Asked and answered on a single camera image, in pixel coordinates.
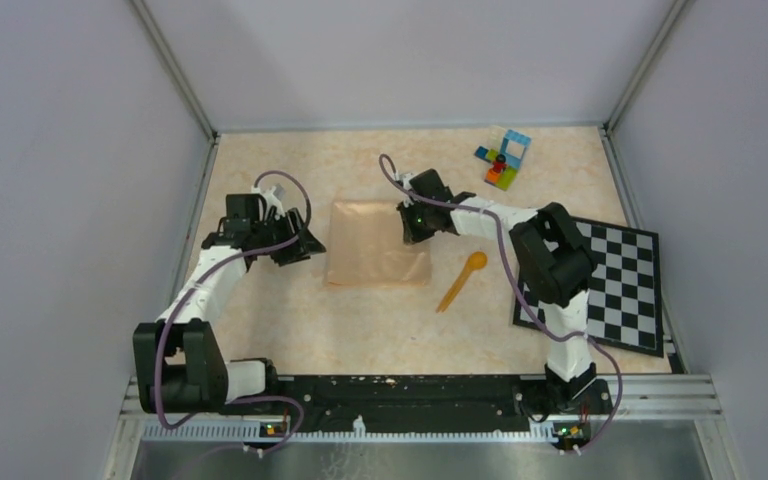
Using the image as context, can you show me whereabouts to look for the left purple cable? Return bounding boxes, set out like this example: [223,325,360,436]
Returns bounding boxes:
[150,169,314,457]

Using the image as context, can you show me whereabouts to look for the aluminium frame profile front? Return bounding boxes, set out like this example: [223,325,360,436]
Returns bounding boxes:
[120,375,721,450]

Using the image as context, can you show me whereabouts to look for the peach cloth napkin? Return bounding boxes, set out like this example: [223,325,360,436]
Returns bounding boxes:
[325,200,432,287]

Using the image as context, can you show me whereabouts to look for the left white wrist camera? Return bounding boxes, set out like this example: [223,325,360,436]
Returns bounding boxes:
[262,184,285,217]

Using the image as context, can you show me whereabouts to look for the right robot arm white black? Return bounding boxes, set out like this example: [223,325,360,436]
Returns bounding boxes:
[388,169,598,412]

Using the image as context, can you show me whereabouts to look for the orange plastic spoon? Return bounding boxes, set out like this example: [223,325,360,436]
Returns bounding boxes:
[435,251,488,313]

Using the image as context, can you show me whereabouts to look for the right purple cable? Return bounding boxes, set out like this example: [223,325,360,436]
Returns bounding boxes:
[377,153,625,454]

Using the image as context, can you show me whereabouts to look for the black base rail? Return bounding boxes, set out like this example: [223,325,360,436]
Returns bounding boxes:
[218,374,614,432]

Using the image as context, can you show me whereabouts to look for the purple cable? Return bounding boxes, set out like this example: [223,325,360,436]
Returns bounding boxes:
[377,153,625,454]
[150,169,314,457]

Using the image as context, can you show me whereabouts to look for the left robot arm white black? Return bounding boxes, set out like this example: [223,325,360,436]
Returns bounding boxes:
[132,192,326,414]

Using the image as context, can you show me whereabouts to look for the colourful toy brick model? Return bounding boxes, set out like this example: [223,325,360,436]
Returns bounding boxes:
[473,126,532,191]

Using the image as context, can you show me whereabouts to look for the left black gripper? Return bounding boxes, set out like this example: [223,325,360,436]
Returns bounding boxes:
[251,207,326,266]

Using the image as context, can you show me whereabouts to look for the black white checkerboard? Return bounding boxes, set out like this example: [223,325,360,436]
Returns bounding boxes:
[512,217,665,358]

